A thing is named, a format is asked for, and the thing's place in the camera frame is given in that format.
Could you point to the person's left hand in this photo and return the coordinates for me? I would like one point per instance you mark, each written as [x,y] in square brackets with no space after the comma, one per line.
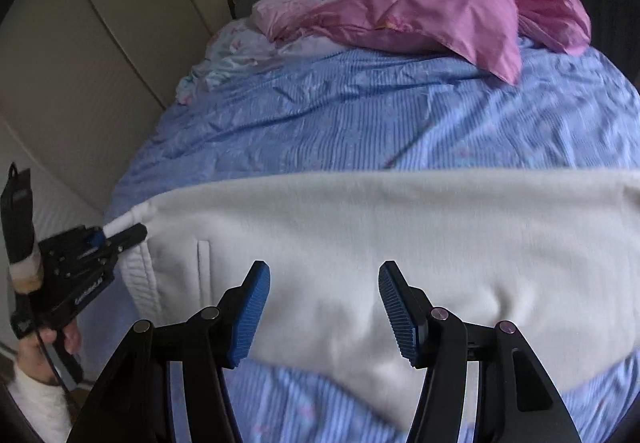
[35,355]

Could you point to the large pink pillow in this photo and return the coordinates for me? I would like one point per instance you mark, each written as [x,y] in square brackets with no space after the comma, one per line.
[430,13]

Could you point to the beige wardrobe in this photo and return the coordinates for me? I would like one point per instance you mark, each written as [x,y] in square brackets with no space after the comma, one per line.
[100,48]

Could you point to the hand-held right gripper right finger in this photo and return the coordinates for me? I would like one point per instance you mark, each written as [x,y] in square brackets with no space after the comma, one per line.
[397,313]

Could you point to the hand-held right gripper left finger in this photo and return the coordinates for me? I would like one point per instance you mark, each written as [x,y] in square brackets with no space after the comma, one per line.
[247,318]

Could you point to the blue striped bed sheet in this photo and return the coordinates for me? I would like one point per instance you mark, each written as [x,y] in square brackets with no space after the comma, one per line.
[380,118]

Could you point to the white fleece pants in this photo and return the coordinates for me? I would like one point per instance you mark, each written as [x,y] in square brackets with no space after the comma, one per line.
[340,243]

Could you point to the small pink pillow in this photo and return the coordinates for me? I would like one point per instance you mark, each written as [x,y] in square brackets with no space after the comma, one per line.
[550,13]

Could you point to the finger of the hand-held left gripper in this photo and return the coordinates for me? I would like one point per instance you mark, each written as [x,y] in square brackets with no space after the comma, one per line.
[127,234]

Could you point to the pale floral blanket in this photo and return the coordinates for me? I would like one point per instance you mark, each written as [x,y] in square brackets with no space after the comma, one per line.
[240,48]

